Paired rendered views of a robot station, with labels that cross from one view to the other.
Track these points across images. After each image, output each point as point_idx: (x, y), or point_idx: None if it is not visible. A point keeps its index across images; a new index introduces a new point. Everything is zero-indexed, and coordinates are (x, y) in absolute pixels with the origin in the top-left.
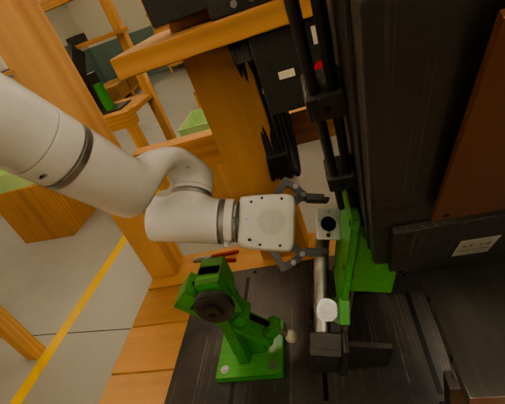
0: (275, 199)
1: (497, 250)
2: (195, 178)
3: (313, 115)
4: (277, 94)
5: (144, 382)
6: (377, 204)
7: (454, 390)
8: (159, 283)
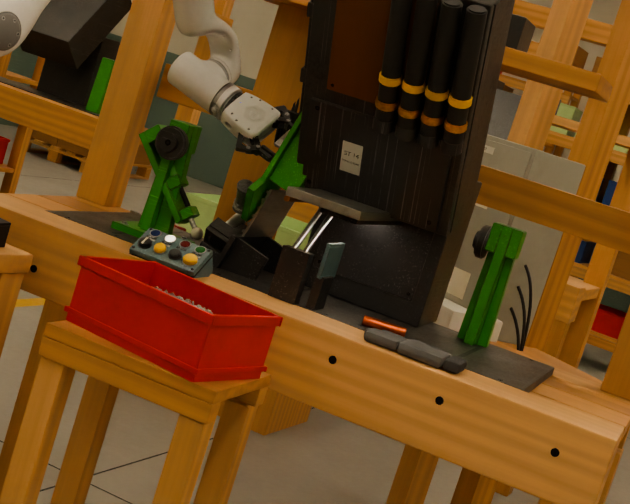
0: (267, 106)
1: (365, 179)
2: (227, 62)
3: (308, 11)
4: None
5: (37, 207)
6: (309, 64)
7: (285, 247)
8: (82, 200)
